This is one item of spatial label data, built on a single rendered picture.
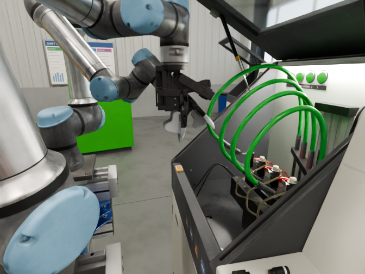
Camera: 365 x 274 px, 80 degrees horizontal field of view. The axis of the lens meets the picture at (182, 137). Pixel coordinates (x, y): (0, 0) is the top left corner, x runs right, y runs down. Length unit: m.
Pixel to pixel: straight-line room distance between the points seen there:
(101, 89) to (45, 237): 0.47
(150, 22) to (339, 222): 0.56
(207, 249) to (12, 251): 0.46
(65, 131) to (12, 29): 6.72
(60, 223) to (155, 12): 0.39
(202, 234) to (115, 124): 3.44
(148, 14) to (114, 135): 3.62
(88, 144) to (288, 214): 3.69
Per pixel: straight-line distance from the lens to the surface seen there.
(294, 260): 0.63
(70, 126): 0.90
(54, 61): 7.20
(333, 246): 0.60
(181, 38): 0.58
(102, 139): 4.02
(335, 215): 0.59
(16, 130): 0.28
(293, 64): 1.09
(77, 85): 0.97
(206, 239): 0.67
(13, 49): 7.54
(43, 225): 0.29
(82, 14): 0.54
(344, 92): 0.94
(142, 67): 0.77
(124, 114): 3.97
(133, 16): 0.49
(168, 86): 0.59
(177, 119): 0.60
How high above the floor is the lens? 1.40
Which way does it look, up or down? 17 degrees down
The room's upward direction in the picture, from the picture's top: straight up
